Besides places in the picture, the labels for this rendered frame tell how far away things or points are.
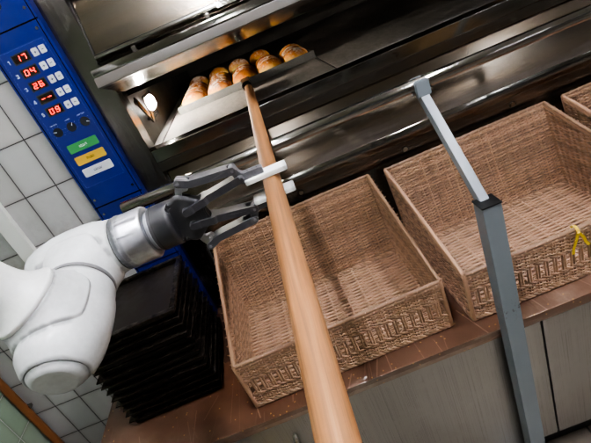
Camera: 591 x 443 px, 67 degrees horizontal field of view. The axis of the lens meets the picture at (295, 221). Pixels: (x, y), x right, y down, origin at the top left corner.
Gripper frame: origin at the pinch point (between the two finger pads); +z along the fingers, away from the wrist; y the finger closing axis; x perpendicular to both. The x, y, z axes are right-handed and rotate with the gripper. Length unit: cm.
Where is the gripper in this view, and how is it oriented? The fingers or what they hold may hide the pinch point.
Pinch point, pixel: (270, 182)
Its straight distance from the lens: 72.2
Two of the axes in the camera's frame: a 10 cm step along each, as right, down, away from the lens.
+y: 3.5, 8.2, 4.5
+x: 1.3, 4.3, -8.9
